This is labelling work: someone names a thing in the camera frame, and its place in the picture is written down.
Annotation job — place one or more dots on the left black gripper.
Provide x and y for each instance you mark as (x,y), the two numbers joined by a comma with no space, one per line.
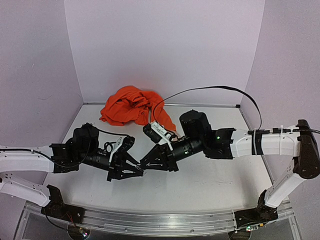
(115,169)

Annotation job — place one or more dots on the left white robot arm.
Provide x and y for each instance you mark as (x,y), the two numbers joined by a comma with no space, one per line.
(83,148)

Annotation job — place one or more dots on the orange crumpled garment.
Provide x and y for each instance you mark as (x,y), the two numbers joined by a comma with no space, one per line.
(131,104)

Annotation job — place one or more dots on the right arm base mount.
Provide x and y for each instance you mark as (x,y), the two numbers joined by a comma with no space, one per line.
(261,214)

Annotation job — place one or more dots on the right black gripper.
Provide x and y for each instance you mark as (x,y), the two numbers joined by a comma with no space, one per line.
(166,156)

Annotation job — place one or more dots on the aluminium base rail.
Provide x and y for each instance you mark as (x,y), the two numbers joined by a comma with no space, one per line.
(93,224)

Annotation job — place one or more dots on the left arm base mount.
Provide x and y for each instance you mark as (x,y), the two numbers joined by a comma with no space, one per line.
(56,208)

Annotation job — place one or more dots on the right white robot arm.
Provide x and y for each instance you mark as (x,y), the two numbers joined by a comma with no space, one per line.
(297,141)

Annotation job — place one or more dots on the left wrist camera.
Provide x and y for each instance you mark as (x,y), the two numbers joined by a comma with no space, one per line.
(122,145)

